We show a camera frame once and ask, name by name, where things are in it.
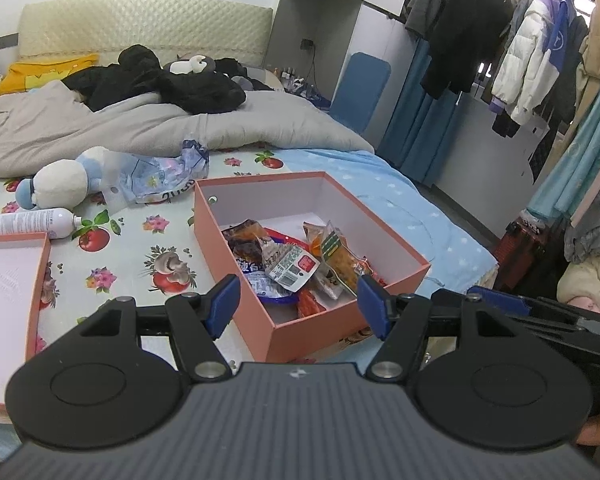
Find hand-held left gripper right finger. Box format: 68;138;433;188
356;274;528;383

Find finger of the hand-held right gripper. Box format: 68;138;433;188
432;286;583;321

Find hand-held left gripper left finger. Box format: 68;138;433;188
75;274;242;382

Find blue snack packet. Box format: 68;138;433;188
235;255;301;306

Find pile of snack packets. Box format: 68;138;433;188
221;218;396;321

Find orange bread packet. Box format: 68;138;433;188
302;220;376;296

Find orange cardboard box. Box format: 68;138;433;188
193;171;432;363

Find dark brown snack packet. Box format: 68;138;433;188
222;219;271;263

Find white red label snack packet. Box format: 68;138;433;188
260;241;322;292

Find red suitcase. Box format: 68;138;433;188
495;210;566;291

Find cream plush cushion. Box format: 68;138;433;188
555;255;600;321

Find grey fluffy garment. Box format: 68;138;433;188
562;195;600;266

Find clear plastic bag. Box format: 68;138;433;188
100;137;211;206

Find teal curtain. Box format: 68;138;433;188
525;75;600;221

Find grey blanket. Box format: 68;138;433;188
0;80;376;178

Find blue curtain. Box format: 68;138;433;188
377;35;476;186

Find white blue plush toy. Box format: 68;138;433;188
15;146;113;211

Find white spray bottle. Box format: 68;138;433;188
0;207;83;240

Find blue chair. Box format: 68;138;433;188
330;51;392;137

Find black fluffy jacket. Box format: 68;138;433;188
62;44;246;115

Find orange box lid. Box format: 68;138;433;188
0;232;52;408

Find blue white cloth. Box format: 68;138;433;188
285;82;331;109

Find black garment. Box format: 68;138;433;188
214;57;253;78

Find row of small bottles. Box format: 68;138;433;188
275;66;306;86

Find white puffer jacket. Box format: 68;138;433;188
490;0;561;126

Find black white plush toy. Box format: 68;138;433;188
162;54;216;76

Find purple blue jacket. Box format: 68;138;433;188
535;0;588;111

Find black hanging coat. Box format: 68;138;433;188
420;0;516;100

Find white wardrobe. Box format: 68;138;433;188
267;0;421;151

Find cream quilted headboard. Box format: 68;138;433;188
19;0;273;68

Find yellow pillow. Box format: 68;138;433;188
0;53;101;98

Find black cable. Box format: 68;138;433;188
307;47;322;96

